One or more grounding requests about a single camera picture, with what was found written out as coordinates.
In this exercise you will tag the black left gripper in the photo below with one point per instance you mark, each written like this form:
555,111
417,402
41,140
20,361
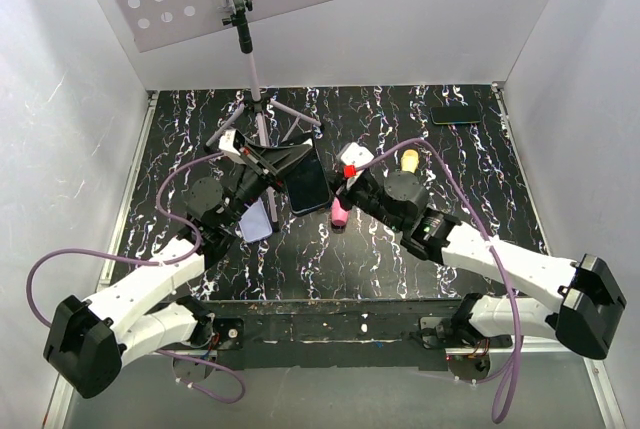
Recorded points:
274,159

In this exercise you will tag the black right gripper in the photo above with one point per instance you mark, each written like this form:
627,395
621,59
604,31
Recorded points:
349,187

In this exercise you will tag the lilac phone case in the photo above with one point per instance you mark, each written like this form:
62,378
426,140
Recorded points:
255,224

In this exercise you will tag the teal smartphone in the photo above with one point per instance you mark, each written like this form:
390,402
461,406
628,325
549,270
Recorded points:
455,115

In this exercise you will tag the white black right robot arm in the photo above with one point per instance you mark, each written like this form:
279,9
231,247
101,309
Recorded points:
577,303

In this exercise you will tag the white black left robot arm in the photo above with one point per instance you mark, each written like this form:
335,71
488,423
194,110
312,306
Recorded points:
91,340

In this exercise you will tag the pink marker pen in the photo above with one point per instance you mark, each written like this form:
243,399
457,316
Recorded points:
339,216

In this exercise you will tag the yellow marker pen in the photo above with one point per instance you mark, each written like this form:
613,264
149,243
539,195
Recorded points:
410,161

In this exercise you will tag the lilac tripod stand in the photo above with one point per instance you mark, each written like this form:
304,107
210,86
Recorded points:
257,99

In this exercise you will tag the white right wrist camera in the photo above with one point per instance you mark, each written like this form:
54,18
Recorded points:
351,157

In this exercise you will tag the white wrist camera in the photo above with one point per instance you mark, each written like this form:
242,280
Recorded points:
230,144
351,157

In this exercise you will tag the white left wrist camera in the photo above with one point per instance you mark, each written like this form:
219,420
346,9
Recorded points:
230,144

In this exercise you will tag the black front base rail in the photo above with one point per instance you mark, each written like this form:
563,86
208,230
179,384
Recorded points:
385,333

